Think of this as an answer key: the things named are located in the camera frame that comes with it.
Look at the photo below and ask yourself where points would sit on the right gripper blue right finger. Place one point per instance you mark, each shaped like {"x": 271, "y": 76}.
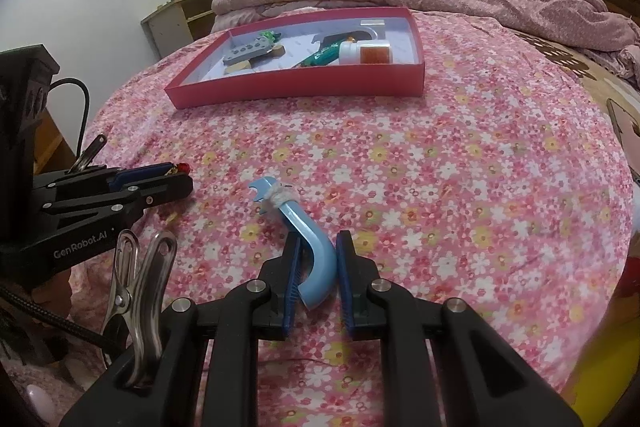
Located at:
{"x": 345, "y": 256}

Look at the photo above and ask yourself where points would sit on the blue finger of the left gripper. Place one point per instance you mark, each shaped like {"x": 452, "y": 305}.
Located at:
{"x": 139, "y": 174}

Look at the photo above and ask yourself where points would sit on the purple curved handle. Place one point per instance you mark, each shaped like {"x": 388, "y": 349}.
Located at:
{"x": 327, "y": 40}

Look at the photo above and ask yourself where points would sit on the pink floral bed sheet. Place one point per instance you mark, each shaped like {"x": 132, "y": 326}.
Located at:
{"x": 503, "y": 184}

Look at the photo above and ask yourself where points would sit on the left gripper metal clip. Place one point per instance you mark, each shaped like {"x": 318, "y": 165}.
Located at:
{"x": 86, "y": 157}

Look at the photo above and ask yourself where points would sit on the notched wooden puzzle bar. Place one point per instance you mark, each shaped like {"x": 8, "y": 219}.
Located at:
{"x": 275, "y": 51}

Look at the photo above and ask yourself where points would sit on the brown patterned bed cover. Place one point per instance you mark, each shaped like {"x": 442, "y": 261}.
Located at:
{"x": 616, "y": 97}

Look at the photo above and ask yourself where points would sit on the green troll keychain figure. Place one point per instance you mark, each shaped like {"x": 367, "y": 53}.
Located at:
{"x": 271, "y": 36}

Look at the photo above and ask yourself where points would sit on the white wall plug adapter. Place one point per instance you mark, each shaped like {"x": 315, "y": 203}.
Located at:
{"x": 375, "y": 27}

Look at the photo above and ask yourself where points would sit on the green yellow lighter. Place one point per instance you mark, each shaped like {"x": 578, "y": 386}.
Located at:
{"x": 325, "y": 56}

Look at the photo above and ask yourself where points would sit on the right gripper metal clip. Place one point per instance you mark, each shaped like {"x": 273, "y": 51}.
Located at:
{"x": 137, "y": 289}

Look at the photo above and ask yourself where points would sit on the red figure keychain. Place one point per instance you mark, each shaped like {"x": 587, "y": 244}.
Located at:
{"x": 181, "y": 167}

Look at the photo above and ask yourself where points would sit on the grey blue oval plate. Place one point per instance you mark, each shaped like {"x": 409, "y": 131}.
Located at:
{"x": 260, "y": 46}

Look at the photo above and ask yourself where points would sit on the grey low shelf unit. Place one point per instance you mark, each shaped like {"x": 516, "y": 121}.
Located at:
{"x": 177, "y": 23}

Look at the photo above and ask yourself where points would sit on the light blue curved handle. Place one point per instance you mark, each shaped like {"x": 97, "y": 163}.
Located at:
{"x": 284, "y": 198}

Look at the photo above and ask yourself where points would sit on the gripper metal clip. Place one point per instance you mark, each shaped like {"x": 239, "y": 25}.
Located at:
{"x": 137, "y": 289}
{"x": 86, "y": 157}

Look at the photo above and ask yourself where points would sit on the white orange medicine bottle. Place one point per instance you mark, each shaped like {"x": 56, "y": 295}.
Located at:
{"x": 365, "y": 52}

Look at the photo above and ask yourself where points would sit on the red shallow cardboard box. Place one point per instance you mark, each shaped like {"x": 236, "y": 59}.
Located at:
{"x": 202, "y": 80}

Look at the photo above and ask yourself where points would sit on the pink slipper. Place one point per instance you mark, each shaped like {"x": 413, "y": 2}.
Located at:
{"x": 41, "y": 404}

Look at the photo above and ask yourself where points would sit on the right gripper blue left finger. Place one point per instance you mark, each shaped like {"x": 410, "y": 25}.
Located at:
{"x": 292, "y": 253}

